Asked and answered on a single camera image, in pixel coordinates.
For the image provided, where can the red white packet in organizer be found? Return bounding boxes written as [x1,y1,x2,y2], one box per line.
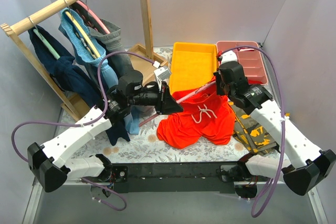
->
[237,47,254,51]

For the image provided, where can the floral table mat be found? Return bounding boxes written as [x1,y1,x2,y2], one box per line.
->
[50,46,293,164]

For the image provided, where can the grey shorts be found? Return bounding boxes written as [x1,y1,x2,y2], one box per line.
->
[69,3,148,114]

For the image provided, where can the purple cable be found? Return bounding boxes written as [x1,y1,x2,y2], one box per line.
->
[11,51,161,211]
[217,46,287,218]

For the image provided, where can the yellow plastic bin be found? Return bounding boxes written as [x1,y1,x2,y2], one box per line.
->
[169,42,218,94]

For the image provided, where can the mint green hanger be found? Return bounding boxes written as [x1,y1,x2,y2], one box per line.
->
[33,28,60,60]

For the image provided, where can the light blue shorts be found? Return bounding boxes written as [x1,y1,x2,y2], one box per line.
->
[58,8,141,135]

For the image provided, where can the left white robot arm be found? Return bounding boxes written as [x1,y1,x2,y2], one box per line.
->
[27,67,183,193]

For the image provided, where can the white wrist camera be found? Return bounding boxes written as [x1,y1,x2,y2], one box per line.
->
[154,66,172,83]
[217,50,238,64]

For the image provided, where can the orange red shorts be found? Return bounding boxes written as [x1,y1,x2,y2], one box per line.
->
[156,84,235,149]

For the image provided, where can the pink hanger with grey shorts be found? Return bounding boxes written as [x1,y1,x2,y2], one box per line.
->
[76,0,110,34]

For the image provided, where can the yellow hanger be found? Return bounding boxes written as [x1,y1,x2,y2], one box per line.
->
[65,11,100,59]

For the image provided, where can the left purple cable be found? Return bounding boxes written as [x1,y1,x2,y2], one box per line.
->
[11,51,161,211]

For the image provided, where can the wooden clothes rack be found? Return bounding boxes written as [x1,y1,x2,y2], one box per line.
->
[1,0,168,120]

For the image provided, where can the pink compartment organizer box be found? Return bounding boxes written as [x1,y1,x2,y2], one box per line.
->
[216,41,268,85]

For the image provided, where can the navy blue shorts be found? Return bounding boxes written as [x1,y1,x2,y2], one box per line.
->
[28,25,130,146]

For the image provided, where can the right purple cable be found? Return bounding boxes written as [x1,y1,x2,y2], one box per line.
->
[217,46,287,218]

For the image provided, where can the red cloth in organizer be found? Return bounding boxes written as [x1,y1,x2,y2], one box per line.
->
[248,80,264,85]

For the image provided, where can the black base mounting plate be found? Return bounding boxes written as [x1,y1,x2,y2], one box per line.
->
[88,162,266,194]

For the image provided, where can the camouflage shorts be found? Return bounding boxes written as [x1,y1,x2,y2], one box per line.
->
[228,101,278,156]

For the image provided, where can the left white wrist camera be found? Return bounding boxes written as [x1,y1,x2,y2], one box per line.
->
[154,66,172,83]

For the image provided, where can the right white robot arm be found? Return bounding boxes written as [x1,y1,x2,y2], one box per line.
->
[214,61,335,196]

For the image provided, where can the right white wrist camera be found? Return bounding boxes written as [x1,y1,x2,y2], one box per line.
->
[217,50,238,64]

